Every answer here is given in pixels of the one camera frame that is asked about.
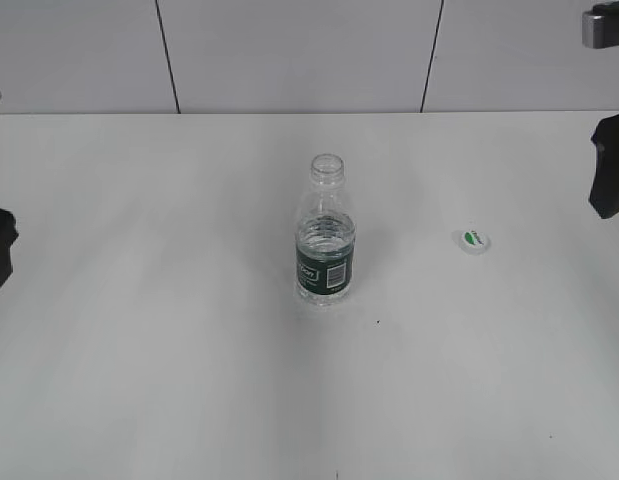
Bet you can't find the clear Cestbon water bottle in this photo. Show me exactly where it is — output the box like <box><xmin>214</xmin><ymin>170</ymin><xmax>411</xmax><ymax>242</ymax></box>
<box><xmin>294</xmin><ymin>153</ymin><xmax>356</xmax><ymax>306</ymax></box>

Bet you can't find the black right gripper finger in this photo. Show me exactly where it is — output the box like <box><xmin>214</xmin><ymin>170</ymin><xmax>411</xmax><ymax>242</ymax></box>
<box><xmin>589</xmin><ymin>114</ymin><xmax>619</xmax><ymax>219</ymax></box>

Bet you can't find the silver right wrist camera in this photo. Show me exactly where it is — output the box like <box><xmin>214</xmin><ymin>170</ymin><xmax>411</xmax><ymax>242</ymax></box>
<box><xmin>581</xmin><ymin>1</ymin><xmax>619</xmax><ymax>49</ymax></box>

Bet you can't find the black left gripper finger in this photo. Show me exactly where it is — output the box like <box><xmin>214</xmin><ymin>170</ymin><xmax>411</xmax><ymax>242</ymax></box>
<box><xmin>0</xmin><ymin>208</ymin><xmax>18</xmax><ymax>288</ymax></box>

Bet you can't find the white green bottle cap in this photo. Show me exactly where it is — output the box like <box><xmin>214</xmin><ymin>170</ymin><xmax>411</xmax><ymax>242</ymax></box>
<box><xmin>451</xmin><ymin>229</ymin><xmax>492</xmax><ymax>256</ymax></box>

